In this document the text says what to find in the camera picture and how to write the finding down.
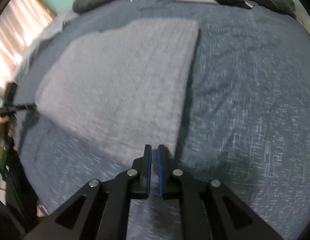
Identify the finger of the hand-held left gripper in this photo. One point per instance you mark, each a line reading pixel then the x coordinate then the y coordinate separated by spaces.
pixel 26 106

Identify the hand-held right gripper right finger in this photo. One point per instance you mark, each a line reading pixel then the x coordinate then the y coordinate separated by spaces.
pixel 160 170

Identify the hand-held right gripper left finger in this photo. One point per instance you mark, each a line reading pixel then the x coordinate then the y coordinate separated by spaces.
pixel 149 170

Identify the grey knit sweater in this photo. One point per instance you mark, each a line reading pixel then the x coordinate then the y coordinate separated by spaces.
pixel 120 85

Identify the colourful floor clutter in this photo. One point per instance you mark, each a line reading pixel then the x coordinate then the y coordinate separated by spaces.
pixel 5 160

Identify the light grey duvet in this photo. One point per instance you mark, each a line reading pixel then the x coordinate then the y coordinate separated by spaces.
pixel 40 42

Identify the pink curtain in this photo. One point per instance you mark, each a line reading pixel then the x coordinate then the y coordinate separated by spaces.
pixel 17 32

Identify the person's dark clothing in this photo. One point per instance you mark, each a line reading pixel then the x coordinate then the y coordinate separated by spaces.
pixel 12 205

